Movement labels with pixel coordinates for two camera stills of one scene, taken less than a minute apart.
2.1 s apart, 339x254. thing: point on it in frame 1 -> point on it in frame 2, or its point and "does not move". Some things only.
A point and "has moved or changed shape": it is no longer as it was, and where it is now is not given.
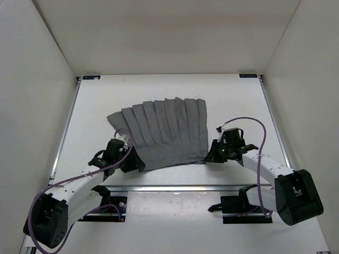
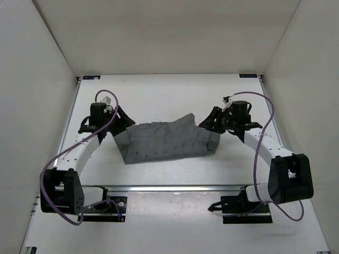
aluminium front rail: x=180 y=188 does not move
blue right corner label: x=248 y=75 does not move
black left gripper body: x=126 y=150 -> x=109 y=114
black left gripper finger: x=132 y=162 -> x=121 y=123
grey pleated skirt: x=166 y=132 has moved or changed shape
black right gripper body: x=225 y=149 -> x=230 y=121
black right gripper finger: x=214 y=154 -> x=216 y=121
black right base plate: x=237 y=209 does not move
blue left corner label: x=91 y=77 does not move
